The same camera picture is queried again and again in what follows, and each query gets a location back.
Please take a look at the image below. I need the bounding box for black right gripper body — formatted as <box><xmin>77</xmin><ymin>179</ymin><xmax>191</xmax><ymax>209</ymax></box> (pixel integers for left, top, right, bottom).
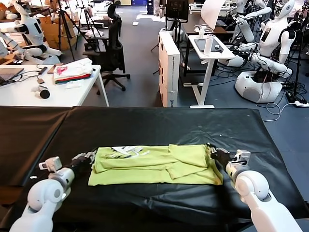
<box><xmin>212</xmin><ymin>149</ymin><xmax>235</xmax><ymax>169</ymax></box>

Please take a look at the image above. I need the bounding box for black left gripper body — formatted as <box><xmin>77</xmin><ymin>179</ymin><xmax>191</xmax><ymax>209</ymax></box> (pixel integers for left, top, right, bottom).
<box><xmin>64</xmin><ymin>155</ymin><xmax>94</xmax><ymax>175</ymax></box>

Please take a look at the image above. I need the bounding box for yellow t-shirt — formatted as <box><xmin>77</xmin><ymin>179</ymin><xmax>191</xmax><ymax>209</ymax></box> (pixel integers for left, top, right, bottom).
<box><xmin>87</xmin><ymin>144</ymin><xmax>224</xmax><ymax>187</ymax></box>

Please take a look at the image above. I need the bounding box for folded clothes stack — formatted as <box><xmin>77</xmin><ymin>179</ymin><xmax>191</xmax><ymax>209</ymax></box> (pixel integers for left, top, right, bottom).
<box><xmin>53</xmin><ymin>58</ymin><xmax>94</xmax><ymax>86</ymax></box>

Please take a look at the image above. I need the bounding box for black tablecloth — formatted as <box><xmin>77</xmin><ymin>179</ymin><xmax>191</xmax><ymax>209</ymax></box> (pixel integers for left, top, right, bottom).
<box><xmin>4</xmin><ymin>106</ymin><xmax>308</xmax><ymax>232</ymax></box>
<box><xmin>0</xmin><ymin>105</ymin><xmax>73</xmax><ymax>187</ymax></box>

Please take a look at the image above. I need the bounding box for black white vr controller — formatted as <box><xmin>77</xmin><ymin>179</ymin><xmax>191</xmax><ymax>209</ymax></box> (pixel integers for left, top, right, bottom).
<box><xmin>30</xmin><ymin>85</ymin><xmax>51</xmax><ymax>100</ymax></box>

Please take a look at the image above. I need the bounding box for small white standing desk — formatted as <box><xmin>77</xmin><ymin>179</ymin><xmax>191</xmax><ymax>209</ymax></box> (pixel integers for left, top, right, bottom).
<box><xmin>183</xmin><ymin>34</ymin><xmax>236</xmax><ymax>109</ymax></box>

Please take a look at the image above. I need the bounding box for white table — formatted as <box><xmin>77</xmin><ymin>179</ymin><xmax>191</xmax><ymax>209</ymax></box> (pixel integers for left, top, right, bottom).
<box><xmin>0</xmin><ymin>64</ymin><xmax>110</xmax><ymax>108</ymax></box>

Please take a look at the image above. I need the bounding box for tall white cardboard box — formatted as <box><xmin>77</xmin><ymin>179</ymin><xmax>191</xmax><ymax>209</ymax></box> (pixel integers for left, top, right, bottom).
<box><xmin>157</xmin><ymin>31</ymin><xmax>181</xmax><ymax>108</ymax></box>

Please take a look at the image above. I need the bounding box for brown notebook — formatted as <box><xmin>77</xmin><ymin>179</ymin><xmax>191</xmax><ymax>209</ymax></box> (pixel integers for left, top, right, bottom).
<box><xmin>46</xmin><ymin>64</ymin><xmax>64</xmax><ymax>75</ymax></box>

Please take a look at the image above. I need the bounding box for white bottle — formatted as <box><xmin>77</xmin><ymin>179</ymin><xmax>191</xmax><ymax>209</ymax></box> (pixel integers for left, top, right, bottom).
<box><xmin>203</xmin><ymin>33</ymin><xmax>215</xmax><ymax>56</ymax></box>

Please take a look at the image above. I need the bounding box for dark tablet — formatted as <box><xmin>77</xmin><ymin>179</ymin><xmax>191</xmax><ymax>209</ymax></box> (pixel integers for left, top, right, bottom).
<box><xmin>194</xmin><ymin>37</ymin><xmax>225</xmax><ymax>53</ymax></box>

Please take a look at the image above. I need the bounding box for black office chair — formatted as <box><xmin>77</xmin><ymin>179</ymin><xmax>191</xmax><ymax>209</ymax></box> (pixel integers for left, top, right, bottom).
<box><xmin>82</xmin><ymin>0</ymin><xmax>131</xmax><ymax>96</ymax></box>

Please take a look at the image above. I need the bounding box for grey laptop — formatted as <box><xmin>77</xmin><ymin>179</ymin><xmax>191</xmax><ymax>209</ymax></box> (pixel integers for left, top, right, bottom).
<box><xmin>0</xmin><ymin>67</ymin><xmax>25</xmax><ymax>86</ymax></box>

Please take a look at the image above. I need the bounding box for brown desk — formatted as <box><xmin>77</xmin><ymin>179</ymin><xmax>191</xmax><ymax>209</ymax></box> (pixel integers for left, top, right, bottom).
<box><xmin>180</xmin><ymin>14</ymin><xmax>229</xmax><ymax>35</ymax></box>

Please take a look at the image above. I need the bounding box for white headset gadget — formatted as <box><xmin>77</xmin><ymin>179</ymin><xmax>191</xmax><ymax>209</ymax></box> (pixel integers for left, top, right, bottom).
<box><xmin>194</xmin><ymin>23</ymin><xmax>213</xmax><ymax>38</ymax></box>

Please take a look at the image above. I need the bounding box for white humanoid robot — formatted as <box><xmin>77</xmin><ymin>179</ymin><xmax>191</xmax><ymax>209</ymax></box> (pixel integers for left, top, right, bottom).
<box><xmin>233</xmin><ymin>0</ymin><xmax>298</xmax><ymax>104</ymax></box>
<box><xmin>226</xmin><ymin>0</ymin><xmax>273</xmax><ymax>45</ymax></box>
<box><xmin>0</xmin><ymin>0</ymin><xmax>63</xmax><ymax>65</ymax></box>

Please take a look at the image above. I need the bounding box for black light stand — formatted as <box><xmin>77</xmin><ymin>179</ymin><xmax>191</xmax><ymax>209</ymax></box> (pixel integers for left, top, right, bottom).
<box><xmin>292</xmin><ymin>23</ymin><xmax>305</xmax><ymax>98</ymax></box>

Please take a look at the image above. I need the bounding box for brown cardboard box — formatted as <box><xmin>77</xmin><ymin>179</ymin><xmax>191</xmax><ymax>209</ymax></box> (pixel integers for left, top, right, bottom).
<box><xmin>38</xmin><ymin>15</ymin><xmax>81</xmax><ymax>51</ymax></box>

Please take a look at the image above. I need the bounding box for black tripod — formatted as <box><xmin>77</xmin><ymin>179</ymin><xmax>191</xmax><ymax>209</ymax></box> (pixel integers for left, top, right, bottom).
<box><xmin>49</xmin><ymin>0</ymin><xmax>88</xmax><ymax>62</ymax></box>
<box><xmin>76</xmin><ymin>6</ymin><xmax>102</xmax><ymax>53</ymax></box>

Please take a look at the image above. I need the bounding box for white curved sheet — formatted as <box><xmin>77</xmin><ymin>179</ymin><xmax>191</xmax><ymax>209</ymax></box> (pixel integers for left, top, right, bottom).
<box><xmin>200</xmin><ymin>0</ymin><xmax>225</xmax><ymax>31</ymax></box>

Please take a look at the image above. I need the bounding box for black monitor with stand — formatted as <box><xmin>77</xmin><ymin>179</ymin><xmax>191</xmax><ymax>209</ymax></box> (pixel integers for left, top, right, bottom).
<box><xmin>151</xmin><ymin>0</ymin><xmax>189</xmax><ymax>77</ymax></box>

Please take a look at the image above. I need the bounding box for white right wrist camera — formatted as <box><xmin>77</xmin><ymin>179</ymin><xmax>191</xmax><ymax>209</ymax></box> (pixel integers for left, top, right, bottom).
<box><xmin>232</xmin><ymin>149</ymin><xmax>251</xmax><ymax>166</ymax></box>

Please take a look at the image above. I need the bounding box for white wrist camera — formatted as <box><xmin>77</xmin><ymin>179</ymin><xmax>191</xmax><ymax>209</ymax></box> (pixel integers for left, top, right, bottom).
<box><xmin>232</xmin><ymin>149</ymin><xmax>251</xmax><ymax>166</ymax></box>
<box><xmin>38</xmin><ymin>156</ymin><xmax>63</xmax><ymax>174</ymax></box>

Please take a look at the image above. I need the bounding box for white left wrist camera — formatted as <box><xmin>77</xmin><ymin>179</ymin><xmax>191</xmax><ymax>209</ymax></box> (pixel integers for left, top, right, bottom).
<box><xmin>38</xmin><ymin>156</ymin><xmax>63</xmax><ymax>174</ymax></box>

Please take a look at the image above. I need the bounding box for white floor cable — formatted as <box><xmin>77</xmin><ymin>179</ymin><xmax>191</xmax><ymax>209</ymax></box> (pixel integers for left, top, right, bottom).
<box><xmin>261</xmin><ymin>101</ymin><xmax>298</xmax><ymax>122</ymax></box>

